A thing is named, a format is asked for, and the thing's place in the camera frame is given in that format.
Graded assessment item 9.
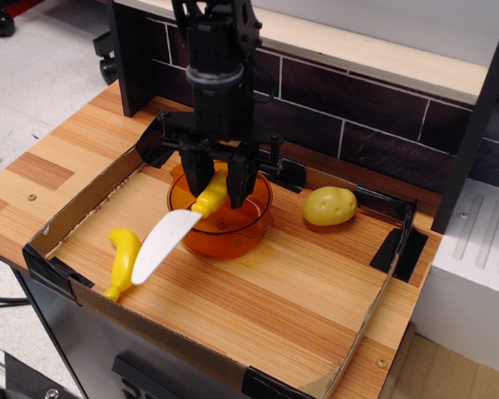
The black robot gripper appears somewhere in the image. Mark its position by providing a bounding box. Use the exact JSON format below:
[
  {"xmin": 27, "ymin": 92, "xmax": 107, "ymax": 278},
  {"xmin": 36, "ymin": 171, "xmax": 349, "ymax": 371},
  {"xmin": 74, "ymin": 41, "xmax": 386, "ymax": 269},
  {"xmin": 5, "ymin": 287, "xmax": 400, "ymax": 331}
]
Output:
[{"xmin": 157, "ymin": 79, "xmax": 284, "ymax": 209}]

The yellow handled white toy knife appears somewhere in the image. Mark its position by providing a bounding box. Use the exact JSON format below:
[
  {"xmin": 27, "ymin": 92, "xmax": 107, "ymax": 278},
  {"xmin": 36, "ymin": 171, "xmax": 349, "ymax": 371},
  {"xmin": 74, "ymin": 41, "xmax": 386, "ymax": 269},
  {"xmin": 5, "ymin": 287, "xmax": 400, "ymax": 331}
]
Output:
[{"xmin": 131, "ymin": 167, "xmax": 228, "ymax": 285}]

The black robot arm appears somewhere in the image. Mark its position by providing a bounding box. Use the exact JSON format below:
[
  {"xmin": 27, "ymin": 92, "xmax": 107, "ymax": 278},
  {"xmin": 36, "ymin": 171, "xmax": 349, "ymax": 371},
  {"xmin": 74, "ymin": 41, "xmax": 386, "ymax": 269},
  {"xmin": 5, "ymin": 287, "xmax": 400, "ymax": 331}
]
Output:
[{"xmin": 158, "ymin": 1, "xmax": 284, "ymax": 209}]

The orange transparent plastic pot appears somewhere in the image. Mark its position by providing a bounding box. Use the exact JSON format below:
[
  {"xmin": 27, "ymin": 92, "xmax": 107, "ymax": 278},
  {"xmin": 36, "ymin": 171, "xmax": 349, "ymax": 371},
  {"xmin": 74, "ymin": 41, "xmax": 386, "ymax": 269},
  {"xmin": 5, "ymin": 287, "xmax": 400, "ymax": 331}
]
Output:
[{"xmin": 182, "ymin": 173, "xmax": 274, "ymax": 260}]

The cardboard fence with black tape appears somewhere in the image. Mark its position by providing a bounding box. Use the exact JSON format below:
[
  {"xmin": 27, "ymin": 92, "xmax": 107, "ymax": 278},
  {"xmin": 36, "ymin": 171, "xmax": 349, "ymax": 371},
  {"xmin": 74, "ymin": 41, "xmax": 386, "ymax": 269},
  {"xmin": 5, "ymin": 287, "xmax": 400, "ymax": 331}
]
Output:
[{"xmin": 23, "ymin": 109, "xmax": 419, "ymax": 398}]

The yellow toy potato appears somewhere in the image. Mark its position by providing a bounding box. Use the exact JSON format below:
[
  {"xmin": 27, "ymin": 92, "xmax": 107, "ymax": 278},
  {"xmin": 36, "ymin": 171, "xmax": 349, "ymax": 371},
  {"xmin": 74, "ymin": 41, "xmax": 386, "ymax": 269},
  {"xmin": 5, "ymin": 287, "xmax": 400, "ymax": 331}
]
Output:
[{"xmin": 303, "ymin": 186, "xmax": 358, "ymax": 226}]

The yellow toy banana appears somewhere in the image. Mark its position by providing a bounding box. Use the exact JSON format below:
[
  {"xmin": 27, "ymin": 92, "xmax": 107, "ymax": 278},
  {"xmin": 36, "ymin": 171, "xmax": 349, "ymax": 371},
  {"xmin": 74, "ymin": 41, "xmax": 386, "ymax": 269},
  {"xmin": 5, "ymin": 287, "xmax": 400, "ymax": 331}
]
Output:
[{"xmin": 102, "ymin": 228, "xmax": 141, "ymax": 302}]

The black chair caster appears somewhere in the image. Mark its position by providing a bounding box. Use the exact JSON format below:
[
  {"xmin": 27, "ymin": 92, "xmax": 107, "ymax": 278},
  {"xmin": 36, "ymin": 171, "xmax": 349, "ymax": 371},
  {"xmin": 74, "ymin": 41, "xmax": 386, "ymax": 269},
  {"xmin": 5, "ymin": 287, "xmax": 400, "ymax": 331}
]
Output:
[{"xmin": 92, "ymin": 31, "xmax": 117, "ymax": 85}]

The black caster wheel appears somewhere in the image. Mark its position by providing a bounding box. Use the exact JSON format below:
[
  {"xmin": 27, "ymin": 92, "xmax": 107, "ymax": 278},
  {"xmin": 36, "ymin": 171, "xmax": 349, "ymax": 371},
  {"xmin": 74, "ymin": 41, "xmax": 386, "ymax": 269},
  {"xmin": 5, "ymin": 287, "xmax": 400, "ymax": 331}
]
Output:
[{"xmin": 0, "ymin": 9, "xmax": 15, "ymax": 37}]

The white toy sink drainboard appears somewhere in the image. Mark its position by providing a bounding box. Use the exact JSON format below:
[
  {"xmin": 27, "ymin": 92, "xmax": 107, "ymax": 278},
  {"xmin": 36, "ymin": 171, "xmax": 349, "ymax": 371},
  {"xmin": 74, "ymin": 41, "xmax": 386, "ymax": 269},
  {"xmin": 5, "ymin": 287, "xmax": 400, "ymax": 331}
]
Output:
[{"xmin": 413, "ymin": 180, "xmax": 499, "ymax": 371}]

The black upright shelf post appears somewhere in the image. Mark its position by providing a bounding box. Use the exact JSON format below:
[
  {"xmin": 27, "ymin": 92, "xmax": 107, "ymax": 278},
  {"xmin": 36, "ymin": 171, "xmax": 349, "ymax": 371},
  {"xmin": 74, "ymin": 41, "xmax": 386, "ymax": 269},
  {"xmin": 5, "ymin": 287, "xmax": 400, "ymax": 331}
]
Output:
[{"xmin": 106, "ymin": 1, "xmax": 169, "ymax": 116}]

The black right frame post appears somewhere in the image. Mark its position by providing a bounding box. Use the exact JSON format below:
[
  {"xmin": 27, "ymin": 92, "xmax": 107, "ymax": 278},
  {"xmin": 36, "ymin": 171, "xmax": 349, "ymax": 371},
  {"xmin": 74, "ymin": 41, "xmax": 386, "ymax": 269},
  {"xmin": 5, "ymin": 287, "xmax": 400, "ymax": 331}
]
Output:
[{"xmin": 430, "ymin": 0, "xmax": 499, "ymax": 235}]

